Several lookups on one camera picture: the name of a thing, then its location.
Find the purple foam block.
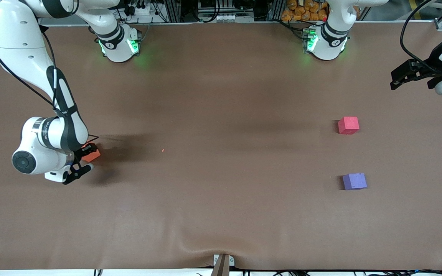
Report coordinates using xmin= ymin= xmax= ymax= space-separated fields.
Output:
xmin=342 ymin=173 xmax=368 ymax=191

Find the red foam block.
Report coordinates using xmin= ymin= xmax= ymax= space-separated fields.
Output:
xmin=338 ymin=117 xmax=360 ymax=135

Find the brown table cover mat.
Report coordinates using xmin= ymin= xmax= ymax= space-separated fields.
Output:
xmin=0 ymin=21 xmax=442 ymax=271

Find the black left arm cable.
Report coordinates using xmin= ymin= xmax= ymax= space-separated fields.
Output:
xmin=400 ymin=0 xmax=442 ymax=75

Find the white power strip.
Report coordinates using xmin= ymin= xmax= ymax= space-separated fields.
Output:
xmin=128 ymin=3 xmax=156 ymax=16

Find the orange foam block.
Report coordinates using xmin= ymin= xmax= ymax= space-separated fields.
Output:
xmin=81 ymin=149 xmax=101 ymax=162

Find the metal table edge clamp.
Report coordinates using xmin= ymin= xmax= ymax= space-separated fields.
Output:
xmin=210 ymin=254 xmax=235 ymax=276

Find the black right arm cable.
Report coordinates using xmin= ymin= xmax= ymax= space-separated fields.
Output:
xmin=0 ymin=23 xmax=99 ymax=144

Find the bag of orange items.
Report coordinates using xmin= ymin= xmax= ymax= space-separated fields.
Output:
xmin=281 ymin=0 xmax=328 ymax=22

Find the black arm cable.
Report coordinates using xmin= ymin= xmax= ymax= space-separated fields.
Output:
xmin=400 ymin=0 xmax=442 ymax=75
xmin=0 ymin=23 xmax=99 ymax=144

